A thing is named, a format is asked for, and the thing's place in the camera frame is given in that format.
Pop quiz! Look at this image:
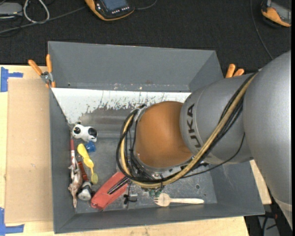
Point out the red stapler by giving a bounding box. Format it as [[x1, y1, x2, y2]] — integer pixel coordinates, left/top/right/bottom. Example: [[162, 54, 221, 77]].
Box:
[[90, 172, 130, 210]]

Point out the pale wooden fork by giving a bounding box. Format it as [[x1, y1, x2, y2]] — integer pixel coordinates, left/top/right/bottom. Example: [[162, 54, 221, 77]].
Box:
[[153, 193, 205, 207]]

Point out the pale pink toy animal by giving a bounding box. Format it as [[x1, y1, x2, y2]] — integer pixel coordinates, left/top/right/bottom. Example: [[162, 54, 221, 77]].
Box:
[[68, 164, 84, 208]]

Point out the yellow plastic toy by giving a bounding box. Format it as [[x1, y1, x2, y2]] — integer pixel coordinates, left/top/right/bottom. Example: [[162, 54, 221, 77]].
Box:
[[77, 143, 99, 185]]

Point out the small blue plastic piece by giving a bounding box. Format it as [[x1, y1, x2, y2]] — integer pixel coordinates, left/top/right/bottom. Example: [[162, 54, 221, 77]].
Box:
[[85, 141, 97, 153]]

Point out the thin red stick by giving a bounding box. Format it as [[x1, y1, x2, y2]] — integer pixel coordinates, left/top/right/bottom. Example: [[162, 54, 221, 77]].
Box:
[[69, 139, 76, 170]]

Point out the white and black toy dog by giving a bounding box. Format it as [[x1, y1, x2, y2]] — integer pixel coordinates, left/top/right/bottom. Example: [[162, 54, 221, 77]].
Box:
[[71, 124, 99, 143]]

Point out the grey metal bin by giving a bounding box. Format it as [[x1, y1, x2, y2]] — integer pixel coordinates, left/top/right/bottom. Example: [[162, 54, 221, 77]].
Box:
[[48, 41, 266, 234]]

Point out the brown cardboard board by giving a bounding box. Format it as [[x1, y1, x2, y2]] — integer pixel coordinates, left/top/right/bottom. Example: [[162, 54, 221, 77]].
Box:
[[4, 77, 54, 225]]

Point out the red-brown strap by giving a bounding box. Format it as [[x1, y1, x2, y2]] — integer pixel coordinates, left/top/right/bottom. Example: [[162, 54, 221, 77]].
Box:
[[76, 155, 89, 182]]

